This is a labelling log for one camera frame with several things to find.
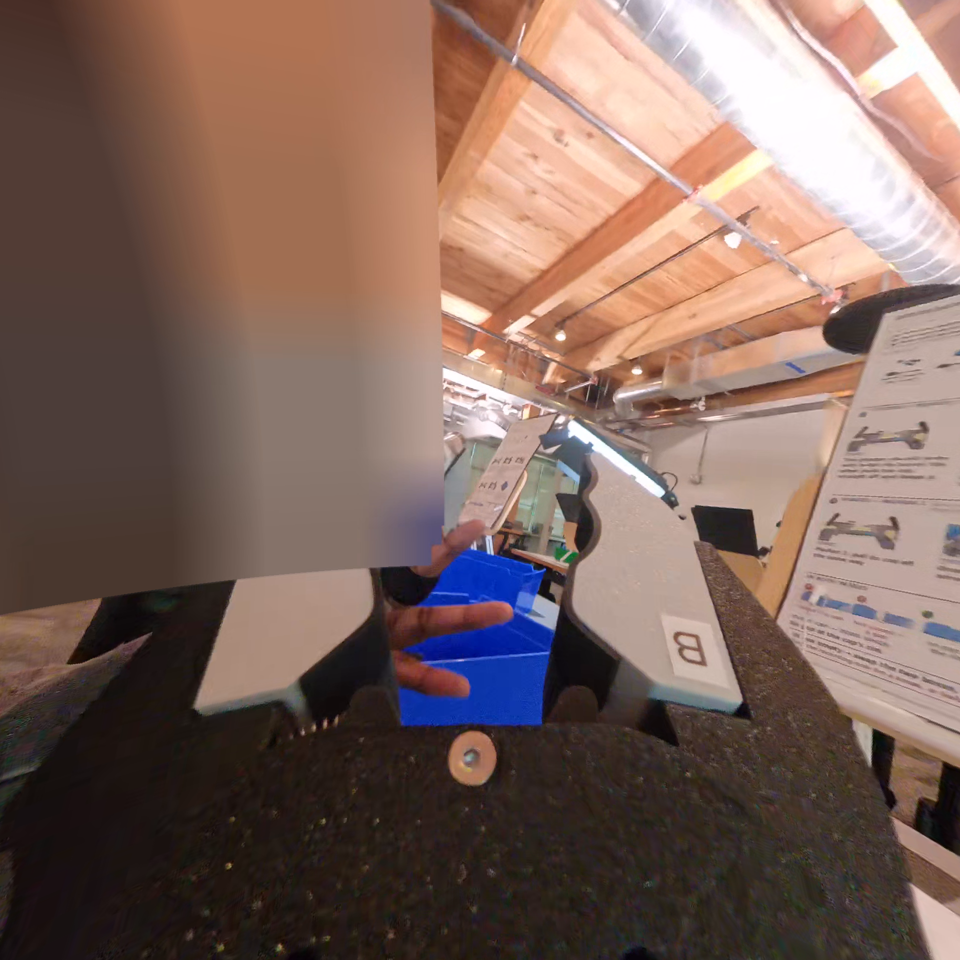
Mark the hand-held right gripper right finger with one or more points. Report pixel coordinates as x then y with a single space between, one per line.
645 585

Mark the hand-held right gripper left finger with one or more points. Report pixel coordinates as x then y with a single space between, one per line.
285 637

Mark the blue plastic bin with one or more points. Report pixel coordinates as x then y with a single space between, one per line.
495 574
502 690

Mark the person's left hand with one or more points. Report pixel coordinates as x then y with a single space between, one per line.
450 619

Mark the green striped box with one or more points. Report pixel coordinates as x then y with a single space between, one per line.
566 556

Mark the black monitor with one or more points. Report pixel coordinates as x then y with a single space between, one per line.
724 529

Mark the studio light panel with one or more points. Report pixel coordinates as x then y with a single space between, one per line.
622 457

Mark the wooden sign board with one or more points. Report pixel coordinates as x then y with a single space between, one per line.
802 540

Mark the background sign board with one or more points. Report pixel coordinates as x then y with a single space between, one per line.
506 472

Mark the person's denim jacket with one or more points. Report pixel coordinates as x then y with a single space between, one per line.
45 712

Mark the silver ventilation duct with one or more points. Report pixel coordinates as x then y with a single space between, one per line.
787 112

